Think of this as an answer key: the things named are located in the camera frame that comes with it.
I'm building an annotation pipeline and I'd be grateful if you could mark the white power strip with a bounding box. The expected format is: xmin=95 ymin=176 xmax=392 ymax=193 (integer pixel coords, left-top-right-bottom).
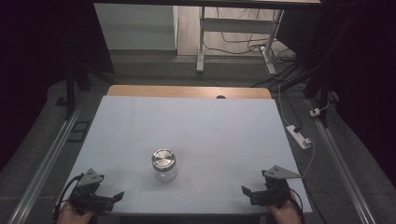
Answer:
xmin=286 ymin=124 xmax=313 ymax=150

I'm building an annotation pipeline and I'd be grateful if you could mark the tangle of black cables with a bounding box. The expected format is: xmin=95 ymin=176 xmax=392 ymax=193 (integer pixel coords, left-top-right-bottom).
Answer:
xmin=204 ymin=7 xmax=297 ymax=64

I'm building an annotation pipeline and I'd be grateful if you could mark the round silver metal lid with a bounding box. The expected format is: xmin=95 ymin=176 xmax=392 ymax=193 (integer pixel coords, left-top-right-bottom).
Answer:
xmin=151 ymin=147 xmax=177 ymax=172

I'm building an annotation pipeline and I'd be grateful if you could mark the white table mat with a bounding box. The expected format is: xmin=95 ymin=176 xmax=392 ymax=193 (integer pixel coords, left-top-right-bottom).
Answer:
xmin=64 ymin=95 xmax=314 ymax=217

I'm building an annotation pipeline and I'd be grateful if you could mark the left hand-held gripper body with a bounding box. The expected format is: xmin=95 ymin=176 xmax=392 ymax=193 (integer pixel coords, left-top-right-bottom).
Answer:
xmin=68 ymin=168 xmax=116 ymax=217

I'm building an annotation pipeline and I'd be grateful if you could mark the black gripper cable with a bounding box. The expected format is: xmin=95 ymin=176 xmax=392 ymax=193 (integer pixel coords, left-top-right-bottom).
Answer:
xmin=288 ymin=187 xmax=305 ymax=224
xmin=51 ymin=173 xmax=86 ymax=222

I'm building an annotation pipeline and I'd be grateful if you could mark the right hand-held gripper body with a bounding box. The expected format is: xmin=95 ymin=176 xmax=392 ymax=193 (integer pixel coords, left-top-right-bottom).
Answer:
xmin=249 ymin=164 xmax=303 ymax=209

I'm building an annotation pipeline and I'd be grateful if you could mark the white desk frame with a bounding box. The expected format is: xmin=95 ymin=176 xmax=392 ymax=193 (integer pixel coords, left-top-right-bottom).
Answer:
xmin=195 ymin=6 xmax=285 ymax=76

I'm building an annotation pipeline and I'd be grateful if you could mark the person's right hand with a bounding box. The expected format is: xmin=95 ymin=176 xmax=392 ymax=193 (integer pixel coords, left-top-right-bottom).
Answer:
xmin=267 ymin=190 xmax=303 ymax=224

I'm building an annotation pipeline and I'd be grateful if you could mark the wooden table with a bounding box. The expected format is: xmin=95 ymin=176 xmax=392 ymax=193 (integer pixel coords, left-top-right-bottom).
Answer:
xmin=106 ymin=84 xmax=273 ymax=100

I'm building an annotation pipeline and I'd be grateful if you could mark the clear glass jar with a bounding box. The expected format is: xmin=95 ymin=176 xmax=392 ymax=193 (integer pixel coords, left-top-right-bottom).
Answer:
xmin=152 ymin=161 xmax=178 ymax=184

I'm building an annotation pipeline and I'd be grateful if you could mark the aluminium floor rail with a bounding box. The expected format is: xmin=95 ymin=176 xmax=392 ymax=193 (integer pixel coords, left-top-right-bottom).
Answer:
xmin=7 ymin=92 xmax=88 ymax=224
xmin=305 ymin=98 xmax=377 ymax=224

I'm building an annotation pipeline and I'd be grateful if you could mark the black metal stand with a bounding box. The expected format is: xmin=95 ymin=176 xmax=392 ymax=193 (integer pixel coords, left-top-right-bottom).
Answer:
xmin=279 ymin=18 xmax=356 ymax=129
xmin=55 ymin=60 xmax=117 ymax=121

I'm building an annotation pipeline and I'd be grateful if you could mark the thin white cable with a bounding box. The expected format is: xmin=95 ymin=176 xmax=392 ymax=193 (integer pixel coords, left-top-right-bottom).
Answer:
xmin=301 ymin=137 xmax=317 ymax=180
xmin=277 ymin=83 xmax=293 ymax=128

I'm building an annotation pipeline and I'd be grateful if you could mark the person's left hand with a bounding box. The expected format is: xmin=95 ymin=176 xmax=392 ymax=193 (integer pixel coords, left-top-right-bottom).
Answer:
xmin=57 ymin=202 xmax=94 ymax=224

